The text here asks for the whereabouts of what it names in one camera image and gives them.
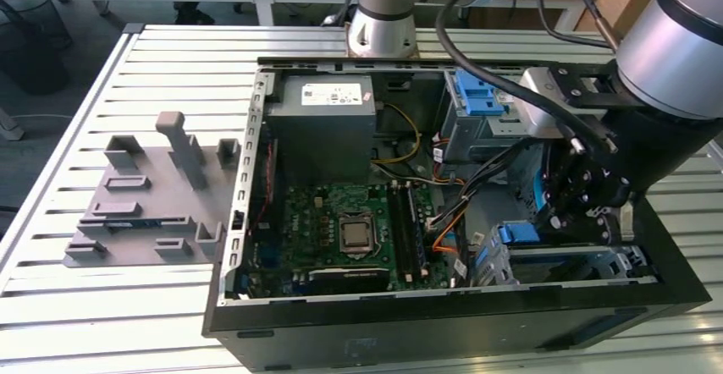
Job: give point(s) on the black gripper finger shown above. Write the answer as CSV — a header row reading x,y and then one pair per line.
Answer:
x,y
613,196
573,179

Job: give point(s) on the hard disk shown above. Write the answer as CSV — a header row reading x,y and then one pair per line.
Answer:
x,y
519,232

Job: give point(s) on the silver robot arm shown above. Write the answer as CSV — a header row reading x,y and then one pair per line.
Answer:
x,y
678,52

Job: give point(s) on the metal disk bay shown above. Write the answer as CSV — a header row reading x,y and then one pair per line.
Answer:
x,y
565,250

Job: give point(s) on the metal drive cage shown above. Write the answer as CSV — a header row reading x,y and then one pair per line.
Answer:
x,y
469,137

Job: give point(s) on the blue plastic drive latch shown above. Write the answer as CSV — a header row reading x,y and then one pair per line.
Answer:
x,y
471,95

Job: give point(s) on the dark RAM stick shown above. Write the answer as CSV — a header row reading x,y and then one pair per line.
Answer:
x,y
419,238

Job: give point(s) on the black RAM slot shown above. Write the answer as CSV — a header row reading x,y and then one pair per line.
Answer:
x,y
401,230

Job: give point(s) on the CPU socket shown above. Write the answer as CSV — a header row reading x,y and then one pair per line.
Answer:
x,y
357,216

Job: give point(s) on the silver CPU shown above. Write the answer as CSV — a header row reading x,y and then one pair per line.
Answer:
x,y
357,235

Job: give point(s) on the grey power supply unit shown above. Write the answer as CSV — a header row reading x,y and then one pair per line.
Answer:
x,y
322,145

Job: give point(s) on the black graphics card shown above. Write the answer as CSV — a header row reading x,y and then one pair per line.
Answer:
x,y
347,281

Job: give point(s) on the black PC case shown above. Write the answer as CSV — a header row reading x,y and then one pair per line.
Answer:
x,y
395,336

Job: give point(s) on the green motherboard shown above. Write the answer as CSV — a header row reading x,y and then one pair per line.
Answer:
x,y
305,238

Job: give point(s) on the grey parts rack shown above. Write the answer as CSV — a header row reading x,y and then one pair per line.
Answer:
x,y
153,205

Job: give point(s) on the black chair base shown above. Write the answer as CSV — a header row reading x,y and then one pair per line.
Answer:
x,y
195,14

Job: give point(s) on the black mesh bin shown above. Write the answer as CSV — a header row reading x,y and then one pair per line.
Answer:
x,y
34,52

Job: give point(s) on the white metal stand foot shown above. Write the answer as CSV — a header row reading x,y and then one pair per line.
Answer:
x,y
11,128

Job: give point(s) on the black camera bracket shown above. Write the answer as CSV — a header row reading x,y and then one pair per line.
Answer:
x,y
599,97

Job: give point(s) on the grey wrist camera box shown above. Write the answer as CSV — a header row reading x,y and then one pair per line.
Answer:
x,y
547,99

